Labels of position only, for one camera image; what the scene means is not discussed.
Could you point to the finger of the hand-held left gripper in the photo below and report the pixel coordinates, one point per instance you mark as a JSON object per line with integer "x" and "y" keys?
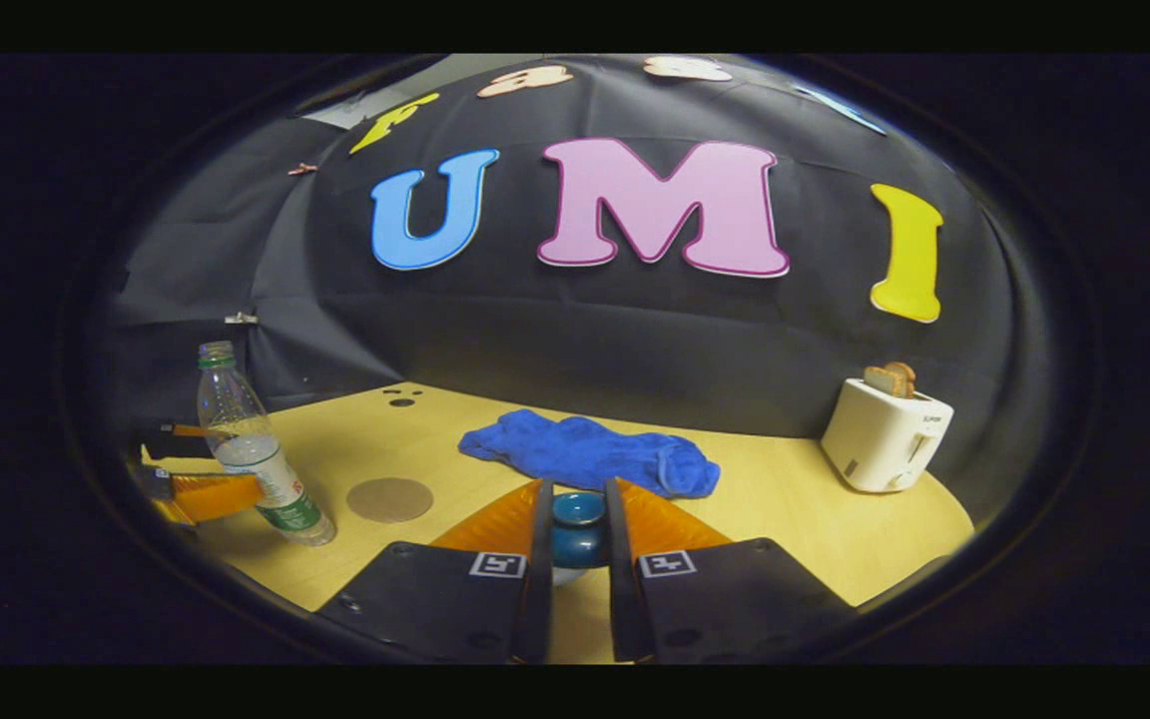
{"x": 181, "y": 430}
{"x": 211, "y": 496}

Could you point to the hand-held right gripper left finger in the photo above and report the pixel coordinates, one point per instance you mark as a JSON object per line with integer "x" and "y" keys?
{"x": 538, "y": 579}

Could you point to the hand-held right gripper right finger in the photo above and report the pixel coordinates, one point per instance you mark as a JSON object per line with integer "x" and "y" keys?
{"x": 620, "y": 579}

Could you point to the blue teacup lid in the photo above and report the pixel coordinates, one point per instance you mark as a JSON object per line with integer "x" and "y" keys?
{"x": 578, "y": 539}

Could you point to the clear plastic water bottle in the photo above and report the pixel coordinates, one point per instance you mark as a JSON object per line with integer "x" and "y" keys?
{"x": 256, "y": 459}

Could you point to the round brown coaster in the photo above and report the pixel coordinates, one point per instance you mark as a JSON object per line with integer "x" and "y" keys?
{"x": 390, "y": 499}

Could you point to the white clip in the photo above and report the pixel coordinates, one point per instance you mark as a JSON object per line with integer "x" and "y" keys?
{"x": 241, "y": 319}

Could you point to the blue towel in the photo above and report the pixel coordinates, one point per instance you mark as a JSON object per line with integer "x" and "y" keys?
{"x": 585, "y": 449}

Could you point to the black backdrop cloth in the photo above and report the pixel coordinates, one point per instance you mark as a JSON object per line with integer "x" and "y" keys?
{"x": 635, "y": 340}

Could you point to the white toaster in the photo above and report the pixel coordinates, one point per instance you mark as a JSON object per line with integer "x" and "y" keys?
{"x": 879, "y": 439}

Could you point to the toast slice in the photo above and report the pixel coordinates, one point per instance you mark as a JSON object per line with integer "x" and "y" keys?
{"x": 892, "y": 379}

